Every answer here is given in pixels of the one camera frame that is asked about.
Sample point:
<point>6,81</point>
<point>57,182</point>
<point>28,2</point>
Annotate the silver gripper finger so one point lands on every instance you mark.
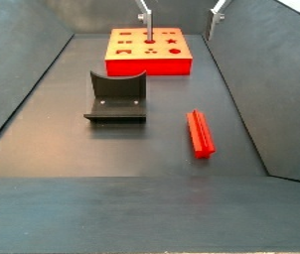
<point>144,17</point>
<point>215,16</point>

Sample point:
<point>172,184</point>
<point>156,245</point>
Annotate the red shape-sorting insertion block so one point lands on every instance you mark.
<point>131,55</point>

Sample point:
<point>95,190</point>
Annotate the black curved fixture stand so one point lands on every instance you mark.
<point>119,98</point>

